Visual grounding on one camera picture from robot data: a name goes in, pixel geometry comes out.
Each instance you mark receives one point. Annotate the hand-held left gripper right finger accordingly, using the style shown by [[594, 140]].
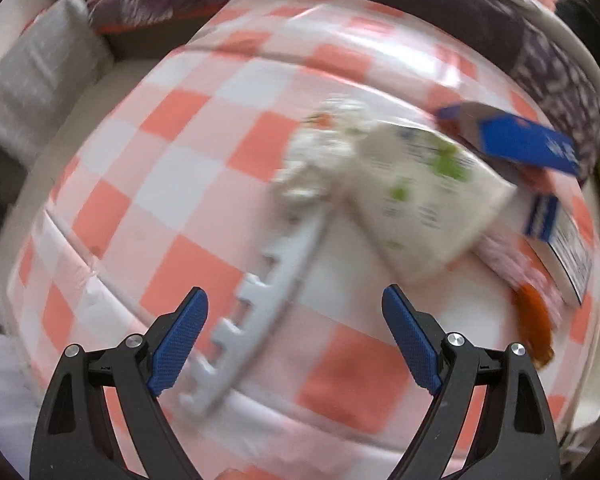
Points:
[[411, 341]]

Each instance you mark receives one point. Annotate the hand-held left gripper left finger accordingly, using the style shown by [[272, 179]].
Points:
[[180, 345]]

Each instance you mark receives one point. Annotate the orange wrapper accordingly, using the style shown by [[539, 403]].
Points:
[[532, 320]]

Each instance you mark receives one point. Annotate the white toothed plastic strip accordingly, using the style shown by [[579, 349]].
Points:
[[280, 270]]

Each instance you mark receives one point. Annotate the pink patterned wrapper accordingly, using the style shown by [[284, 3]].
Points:
[[515, 265]]

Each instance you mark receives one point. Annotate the white carton with green print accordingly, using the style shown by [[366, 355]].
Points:
[[430, 210]]

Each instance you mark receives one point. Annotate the blue and white small box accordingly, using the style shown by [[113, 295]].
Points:
[[565, 245]]

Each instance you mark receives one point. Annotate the white tissue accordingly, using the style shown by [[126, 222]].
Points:
[[315, 155]]

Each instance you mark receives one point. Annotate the blue carton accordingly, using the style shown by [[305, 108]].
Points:
[[520, 142]]

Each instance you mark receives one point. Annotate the orange white checked tablecloth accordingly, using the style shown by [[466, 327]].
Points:
[[190, 170]]

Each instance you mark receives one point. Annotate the grey cushion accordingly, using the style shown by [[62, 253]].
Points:
[[40, 70]]

